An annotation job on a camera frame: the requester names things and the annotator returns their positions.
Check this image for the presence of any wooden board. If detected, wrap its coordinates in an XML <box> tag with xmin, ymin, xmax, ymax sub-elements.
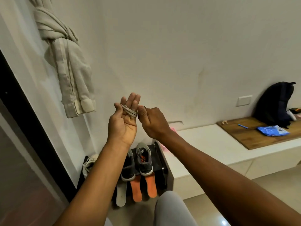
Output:
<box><xmin>217</xmin><ymin>115</ymin><xmax>301</xmax><ymax>151</ymax></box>

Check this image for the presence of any person's right forearm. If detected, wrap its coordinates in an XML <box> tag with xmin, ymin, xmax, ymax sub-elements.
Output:
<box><xmin>155</xmin><ymin>130</ymin><xmax>301</xmax><ymax>226</ymax></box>

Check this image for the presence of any person's grey trouser leg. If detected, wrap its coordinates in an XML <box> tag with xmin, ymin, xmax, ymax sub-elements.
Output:
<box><xmin>154</xmin><ymin>191</ymin><xmax>198</xmax><ymax>226</ymax></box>

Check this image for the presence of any orange insole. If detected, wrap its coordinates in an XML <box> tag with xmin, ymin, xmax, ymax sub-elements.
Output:
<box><xmin>130</xmin><ymin>175</ymin><xmax>143</xmax><ymax>203</ymax></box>
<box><xmin>144</xmin><ymin>172</ymin><xmax>158</xmax><ymax>199</ymax></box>

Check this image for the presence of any white insole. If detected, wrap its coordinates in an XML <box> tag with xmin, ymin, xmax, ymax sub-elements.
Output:
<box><xmin>116</xmin><ymin>180</ymin><xmax>127</xmax><ymax>207</ymax></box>

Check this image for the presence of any grey sneaker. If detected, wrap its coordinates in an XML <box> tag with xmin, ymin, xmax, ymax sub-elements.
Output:
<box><xmin>121</xmin><ymin>149</ymin><xmax>136</xmax><ymax>182</ymax></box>
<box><xmin>136</xmin><ymin>142</ymin><xmax>154</xmax><ymax>176</ymax></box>

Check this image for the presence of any white sneaker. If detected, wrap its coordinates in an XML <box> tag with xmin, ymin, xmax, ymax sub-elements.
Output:
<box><xmin>82</xmin><ymin>154</ymin><xmax>99</xmax><ymax>179</ymax></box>

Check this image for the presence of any white wall socket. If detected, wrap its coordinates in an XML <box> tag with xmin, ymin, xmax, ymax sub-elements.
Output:
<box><xmin>236</xmin><ymin>95</ymin><xmax>253</xmax><ymax>107</ymax></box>

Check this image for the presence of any white low bench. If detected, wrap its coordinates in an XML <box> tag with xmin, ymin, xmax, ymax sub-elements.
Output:
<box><xmin>162</xmin><ymin>116</ymin><xmax>301</xmax><ymax>200</ymax></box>

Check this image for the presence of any blue plastic packet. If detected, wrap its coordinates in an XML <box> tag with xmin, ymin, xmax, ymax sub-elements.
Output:
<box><xmin>256</xmin><ymin>125</ymin><xmax>290</xmax><ymax>137</ymax></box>

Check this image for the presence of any pink cloth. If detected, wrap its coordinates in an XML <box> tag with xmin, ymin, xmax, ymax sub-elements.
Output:
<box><xmin>161</xmin><ymin>127</ymin><xmax>177</xmax><ymax>152</ymax></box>

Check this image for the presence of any black shoe rack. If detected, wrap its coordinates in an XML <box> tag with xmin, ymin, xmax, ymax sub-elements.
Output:
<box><xmin>76</xmin><ymin>142</ymin><xmax>174</xmax><ymax>203</ymax></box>

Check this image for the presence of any knotted beige curtain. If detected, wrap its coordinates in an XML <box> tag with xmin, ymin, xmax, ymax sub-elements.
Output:
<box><xmin>27</xmin><ymin>0</ymin><xmax>97</xmax><ymax>119</ymax></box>

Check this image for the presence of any grey shoelace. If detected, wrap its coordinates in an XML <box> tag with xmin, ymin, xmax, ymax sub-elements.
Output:
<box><xmin>120</xmin><ymin>104</ymin><xmax>138</xmax><ymax>118</ymax></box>

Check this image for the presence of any sheer white curtain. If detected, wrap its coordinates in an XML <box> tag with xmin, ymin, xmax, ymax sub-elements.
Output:
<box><xmin>0</xmin><ymin>0</ymin><xmax>105</xmax><ymax>186</ymax></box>

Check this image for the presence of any black door frame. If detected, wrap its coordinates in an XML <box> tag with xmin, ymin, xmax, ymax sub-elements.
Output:
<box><xmin>0</xmin><ymin>50</ymin><xmax>77</xmax><ymax>203</ymax></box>

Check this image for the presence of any person's left hand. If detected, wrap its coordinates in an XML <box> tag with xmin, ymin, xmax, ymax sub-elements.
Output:
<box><xmin>107</xmin><ymin>93</ymin><xmax>141</xmax><ymax>148</ymax></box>

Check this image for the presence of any black backpack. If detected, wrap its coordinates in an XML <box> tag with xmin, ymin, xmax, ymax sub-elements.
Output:
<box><xmin>253</xmin><ymin>81</ymin><xmax>296</xmax><ymax>129</ymax></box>

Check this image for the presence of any person's left forearm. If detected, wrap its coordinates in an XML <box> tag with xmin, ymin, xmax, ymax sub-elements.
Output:
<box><xmin>53</xmin><ymin>138</ymin><xmax>131</xmax><ymax>226</ymax></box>

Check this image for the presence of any person's right hand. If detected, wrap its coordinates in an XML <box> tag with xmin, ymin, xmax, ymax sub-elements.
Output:
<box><xmin>137</xmin><ymin>105</ymin><xmax>173</xmax><ymax>140</ymax></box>

